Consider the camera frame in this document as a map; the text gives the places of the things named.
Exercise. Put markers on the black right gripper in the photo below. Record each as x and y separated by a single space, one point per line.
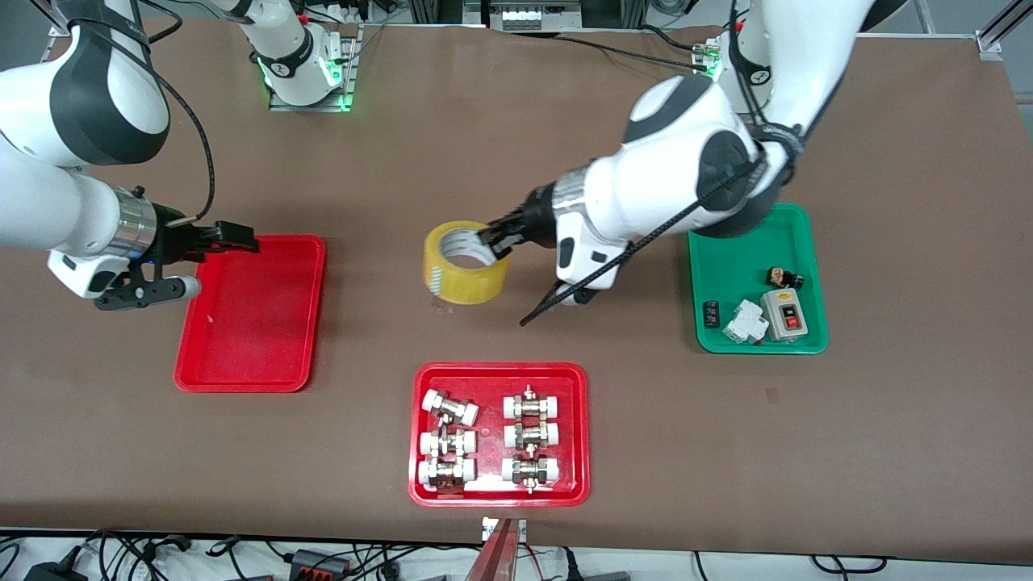
173 237

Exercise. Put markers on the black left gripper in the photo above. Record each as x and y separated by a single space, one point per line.
533 219

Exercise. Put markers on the yellow clear packing tape roll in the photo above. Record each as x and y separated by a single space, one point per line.
464 282

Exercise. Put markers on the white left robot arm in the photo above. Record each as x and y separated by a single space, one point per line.
686 161

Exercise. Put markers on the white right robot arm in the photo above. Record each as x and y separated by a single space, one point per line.
105 105

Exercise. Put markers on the empty red plastic tray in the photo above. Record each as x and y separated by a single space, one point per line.
250 315

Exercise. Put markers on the red tray holding fittings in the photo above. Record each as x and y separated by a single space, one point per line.
492 379

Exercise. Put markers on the green plastic tray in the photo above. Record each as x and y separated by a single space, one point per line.
742 266

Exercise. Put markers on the white metal pipe fitting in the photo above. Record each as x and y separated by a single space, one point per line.
446 442
530 470
445 472
531 405
449 407
531 436

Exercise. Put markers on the dark brown terminal block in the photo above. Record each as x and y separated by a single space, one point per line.
711 315

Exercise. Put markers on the white power strip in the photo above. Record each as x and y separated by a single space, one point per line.
533 16

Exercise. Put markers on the white circuit breaker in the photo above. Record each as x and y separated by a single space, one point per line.
744 323

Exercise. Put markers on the small black orange component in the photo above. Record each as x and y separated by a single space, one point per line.
783 278

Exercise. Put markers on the red brown bar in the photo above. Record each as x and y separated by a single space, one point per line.
496 557

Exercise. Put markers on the black power adapter plug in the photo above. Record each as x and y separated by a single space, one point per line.
52 573

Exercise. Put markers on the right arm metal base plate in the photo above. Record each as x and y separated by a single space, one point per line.
349 73

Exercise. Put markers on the small metal tag bracket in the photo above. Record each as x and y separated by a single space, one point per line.
491 528

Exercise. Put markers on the grey push-button switch box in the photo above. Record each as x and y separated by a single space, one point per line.
784 316

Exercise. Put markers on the aluminium frame profile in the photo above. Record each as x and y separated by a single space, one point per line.
1001 28

